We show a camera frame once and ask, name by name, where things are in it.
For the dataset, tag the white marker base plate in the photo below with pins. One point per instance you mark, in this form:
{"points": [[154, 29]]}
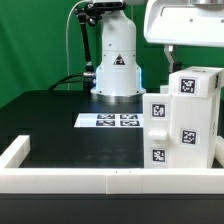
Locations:
{"points": [[109, 120]]}

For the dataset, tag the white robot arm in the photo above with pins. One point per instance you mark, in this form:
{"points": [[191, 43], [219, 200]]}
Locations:
{"points": [[118, 74]]}

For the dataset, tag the white U-shaped fence frame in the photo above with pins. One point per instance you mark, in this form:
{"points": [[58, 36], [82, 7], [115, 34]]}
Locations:
{"points": [[14, 179]]}

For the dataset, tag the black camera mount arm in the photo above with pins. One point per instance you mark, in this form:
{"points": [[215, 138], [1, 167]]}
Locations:
{"points": [[89, 15]]}

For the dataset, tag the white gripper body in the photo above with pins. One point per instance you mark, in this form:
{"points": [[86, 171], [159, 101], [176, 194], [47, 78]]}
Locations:
{"points": [[185, 22]]}

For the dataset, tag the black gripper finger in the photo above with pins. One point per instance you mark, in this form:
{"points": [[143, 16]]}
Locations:
{"points": [[170, 53]]}

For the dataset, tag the white cabinet top block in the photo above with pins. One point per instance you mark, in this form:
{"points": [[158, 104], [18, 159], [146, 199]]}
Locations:
{"points": [[201, 82]]}

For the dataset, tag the white cabinet body box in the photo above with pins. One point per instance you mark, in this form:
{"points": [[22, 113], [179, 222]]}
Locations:
{"points": [[214, 109]]}

